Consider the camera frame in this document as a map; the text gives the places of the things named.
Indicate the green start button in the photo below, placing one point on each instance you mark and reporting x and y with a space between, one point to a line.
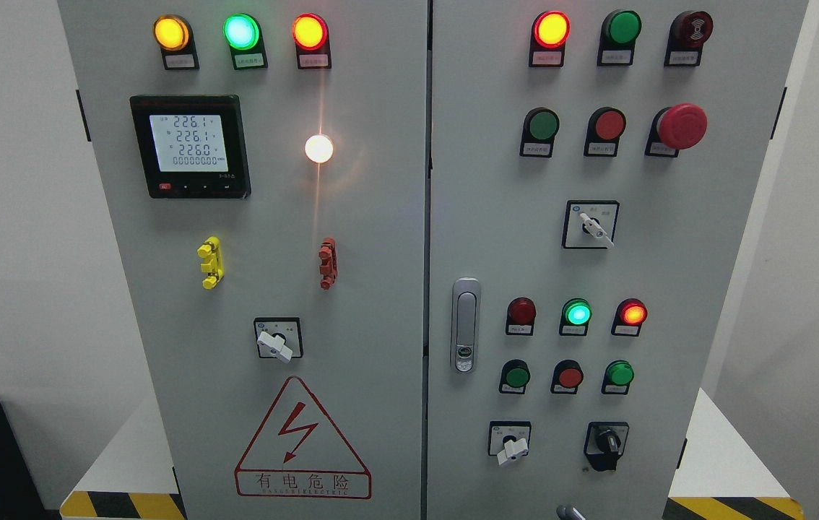
514 377

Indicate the green push button upper row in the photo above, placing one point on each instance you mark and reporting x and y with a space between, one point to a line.
538 133

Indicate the red push button lower middle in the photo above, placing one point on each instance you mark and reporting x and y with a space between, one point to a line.
566 377

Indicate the green push button lower right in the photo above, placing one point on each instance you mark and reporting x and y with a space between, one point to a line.
617 378

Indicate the red push button upper row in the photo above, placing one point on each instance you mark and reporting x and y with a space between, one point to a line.
604 130

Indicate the red emergency stop mushroom button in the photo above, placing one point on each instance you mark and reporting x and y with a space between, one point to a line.
676 128

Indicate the red test terminal block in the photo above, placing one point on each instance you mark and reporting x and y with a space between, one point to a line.
328 267

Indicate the red indicator light lower left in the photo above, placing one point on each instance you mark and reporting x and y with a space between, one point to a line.
520 317

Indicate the red indicator light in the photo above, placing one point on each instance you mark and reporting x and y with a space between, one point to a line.
629 317
548 38
311 37
520 317

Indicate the white glowing indicator light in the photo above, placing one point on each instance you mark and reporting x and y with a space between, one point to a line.
319 148

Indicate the grey cabinet left door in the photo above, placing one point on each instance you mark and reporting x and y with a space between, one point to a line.
362 338

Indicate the grey cabinet door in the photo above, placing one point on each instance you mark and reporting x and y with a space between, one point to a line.
498 217
362 338

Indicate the green indicator light lower middle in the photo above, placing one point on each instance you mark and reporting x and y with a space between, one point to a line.
576 315

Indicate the green indicator light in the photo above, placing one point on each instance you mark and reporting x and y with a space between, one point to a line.
246 42
576 315
619 32

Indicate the yellow test terminal block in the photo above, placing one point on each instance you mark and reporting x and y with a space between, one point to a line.
211 262

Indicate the grey cabinet right door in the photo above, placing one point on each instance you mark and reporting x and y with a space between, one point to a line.
498 217

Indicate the red electric hazard warning sticker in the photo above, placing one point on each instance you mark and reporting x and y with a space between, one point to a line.
299 452

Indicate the red indicator light lower right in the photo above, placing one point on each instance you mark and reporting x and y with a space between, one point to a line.
629 317

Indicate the black digital power meter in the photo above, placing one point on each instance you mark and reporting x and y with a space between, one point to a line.
192 146

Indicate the red indicator light top left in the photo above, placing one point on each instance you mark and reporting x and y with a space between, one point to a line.
311 37

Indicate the red indicator light top right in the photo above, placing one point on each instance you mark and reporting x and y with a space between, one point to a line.
548 38

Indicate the green indicator light top left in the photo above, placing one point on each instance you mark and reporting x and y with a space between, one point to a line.
246 42

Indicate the green indicator light top right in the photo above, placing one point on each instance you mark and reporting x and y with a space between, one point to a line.
619 32

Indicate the yellow indicator light top left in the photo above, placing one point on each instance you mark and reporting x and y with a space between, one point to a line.
175 38

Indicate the red black buzzer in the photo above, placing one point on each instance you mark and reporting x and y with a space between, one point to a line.
686 38

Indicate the silver door lock handle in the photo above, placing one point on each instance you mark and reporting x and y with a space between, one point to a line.
466 296

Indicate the white selector switch left door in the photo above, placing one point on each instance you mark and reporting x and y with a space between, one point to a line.
278 338

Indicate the white selector switch upper right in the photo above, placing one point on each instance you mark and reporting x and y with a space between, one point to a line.
590 224

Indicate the white selector switch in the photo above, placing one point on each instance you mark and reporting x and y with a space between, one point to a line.
508 441
590 224

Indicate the white selector switch bottom left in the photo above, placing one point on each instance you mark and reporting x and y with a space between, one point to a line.
508 441

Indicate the black selector switch bottom right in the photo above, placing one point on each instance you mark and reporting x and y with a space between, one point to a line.
605 444

